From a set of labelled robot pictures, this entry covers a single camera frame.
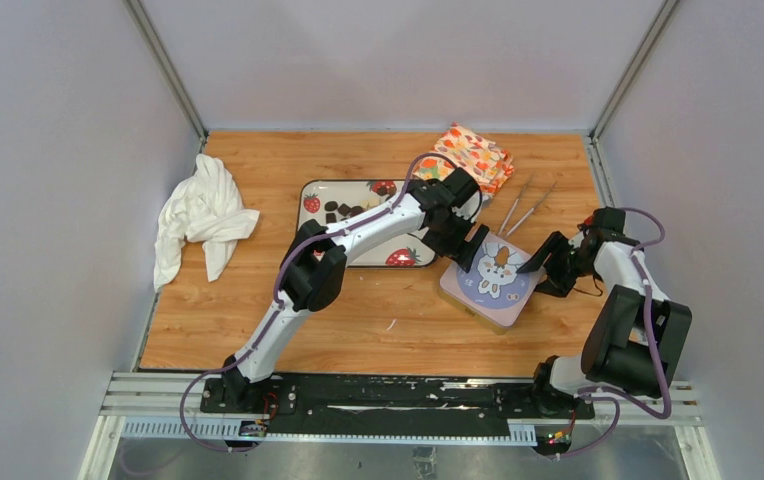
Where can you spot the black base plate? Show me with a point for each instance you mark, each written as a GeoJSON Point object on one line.
{"type": "Point", "coordinates": [401, 406]}

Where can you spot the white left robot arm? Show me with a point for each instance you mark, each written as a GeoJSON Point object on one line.
{"type": "Point", "coordinates": [312, 272]}

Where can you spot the white cloth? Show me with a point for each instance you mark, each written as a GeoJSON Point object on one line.
{"type": "Point", "coordinates": [206, 208]}

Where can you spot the silver tin lid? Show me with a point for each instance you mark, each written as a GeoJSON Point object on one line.
{"type": "Point", "coordinates": [493, 280]}

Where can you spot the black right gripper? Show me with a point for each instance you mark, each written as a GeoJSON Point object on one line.
{"type": "Point", "coordinates": [558, 284]}

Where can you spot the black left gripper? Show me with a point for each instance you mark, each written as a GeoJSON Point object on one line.
{"type": "Point", "coordinates": [440, 247]}

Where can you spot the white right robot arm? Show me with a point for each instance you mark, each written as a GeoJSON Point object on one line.
{"type": "Point", "coordinates": [635, 343]}

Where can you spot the orange floral cloth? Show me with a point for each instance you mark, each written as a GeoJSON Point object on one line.
{"type": "Point", "coordinates": [489, 164]}

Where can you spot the yellow tin box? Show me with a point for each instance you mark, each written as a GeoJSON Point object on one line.
{"type": "Point", "coordinates": [498, 320]}

